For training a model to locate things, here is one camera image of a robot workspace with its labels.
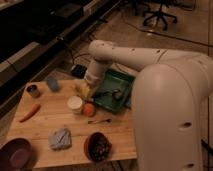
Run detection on white paper cup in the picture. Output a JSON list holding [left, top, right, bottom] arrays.
[[67, 96, 83, 114]]

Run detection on crumpled blue cloth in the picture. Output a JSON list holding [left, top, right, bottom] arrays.
[[48, 128, 72, 150]]

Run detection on black power adapter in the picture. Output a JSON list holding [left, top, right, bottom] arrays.
[[71, 64, 87, 79]]

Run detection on metal spoon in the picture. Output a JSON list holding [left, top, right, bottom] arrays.
[[87, 118, 112, 124]]

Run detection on dark shelf unit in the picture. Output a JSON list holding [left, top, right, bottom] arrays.
[[0, 0, 118, 115]]

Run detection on grey object in tray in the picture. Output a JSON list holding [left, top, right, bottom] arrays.
[[94, 89, 123, 100]]

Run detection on black cables on floor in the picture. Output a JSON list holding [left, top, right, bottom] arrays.
[[61, 33, 93, 68]]

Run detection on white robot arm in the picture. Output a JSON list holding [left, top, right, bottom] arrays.
[[85, 40, 213, 171]]

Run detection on yellow banana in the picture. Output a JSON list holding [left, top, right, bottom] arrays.
[[75, 82, 92, 100]]

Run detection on metal tin can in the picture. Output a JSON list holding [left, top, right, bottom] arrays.
[[26, 84, 41, 98]]

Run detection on orange carrot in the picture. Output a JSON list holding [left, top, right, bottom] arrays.
[[19, 104, 41, 123]]

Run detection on green tray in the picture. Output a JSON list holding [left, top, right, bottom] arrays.
[[92, 69, 135, 113]]

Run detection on orange fruit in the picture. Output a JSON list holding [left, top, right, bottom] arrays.
[[83, 103, 96, 117]]

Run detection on black office chair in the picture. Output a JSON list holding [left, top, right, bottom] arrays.
[[128, 0, 178, 31]]

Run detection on brown bowl with contents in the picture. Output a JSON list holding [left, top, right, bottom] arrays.
[[84, 132, 112, 163]]

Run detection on purple bowl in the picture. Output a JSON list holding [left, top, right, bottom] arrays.
[[0, 138, 32, 171]]

